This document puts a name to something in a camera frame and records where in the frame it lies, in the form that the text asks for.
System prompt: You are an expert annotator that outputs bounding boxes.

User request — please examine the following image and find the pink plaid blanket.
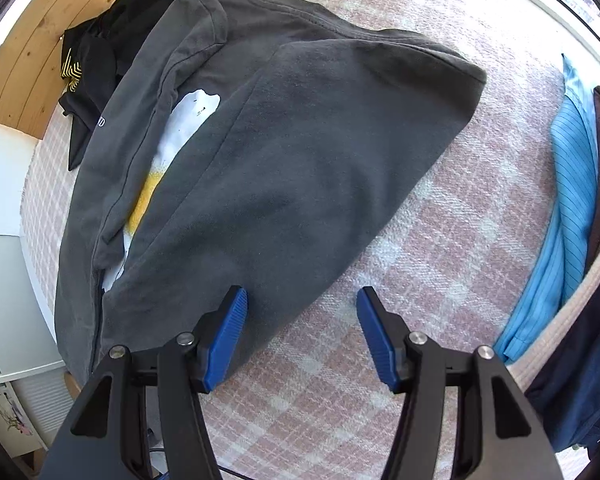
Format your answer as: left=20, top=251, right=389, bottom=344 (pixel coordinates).
left=20, top=0, right=600, bottom=480

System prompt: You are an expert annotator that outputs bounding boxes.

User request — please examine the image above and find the navy folded garment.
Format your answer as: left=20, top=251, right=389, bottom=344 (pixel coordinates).
left=525, top=285, right=600, bottom=453

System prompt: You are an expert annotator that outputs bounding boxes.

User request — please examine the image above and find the white cabinet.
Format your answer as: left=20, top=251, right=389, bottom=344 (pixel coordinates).
left=0, top=115, right=66, bottom=386

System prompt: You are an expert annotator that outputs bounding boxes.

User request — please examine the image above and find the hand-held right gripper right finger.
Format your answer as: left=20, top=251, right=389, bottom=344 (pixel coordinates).
left=356, top=286, right=563, bottom=480

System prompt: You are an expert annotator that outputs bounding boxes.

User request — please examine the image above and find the black garment with yellow print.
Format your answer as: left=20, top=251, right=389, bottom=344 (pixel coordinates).
left=60, top=0, right=183, bottom=171

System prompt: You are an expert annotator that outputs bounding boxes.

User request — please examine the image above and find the light blue folded garment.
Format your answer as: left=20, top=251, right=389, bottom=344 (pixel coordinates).
left=492, top=52, right=600, bottom=363

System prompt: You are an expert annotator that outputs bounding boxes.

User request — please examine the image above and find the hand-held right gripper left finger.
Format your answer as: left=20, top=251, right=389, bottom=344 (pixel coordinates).
left=40, top=285, right=248, bottom=480

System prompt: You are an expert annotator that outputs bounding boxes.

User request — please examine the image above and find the beige folded garment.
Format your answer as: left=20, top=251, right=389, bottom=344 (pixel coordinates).
left=510, top=230, right=600, bottom=386

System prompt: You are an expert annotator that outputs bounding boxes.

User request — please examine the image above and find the grey flower print t-shirt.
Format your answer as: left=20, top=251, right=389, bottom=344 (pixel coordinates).
left=55, top=0, right=488, bottom=386

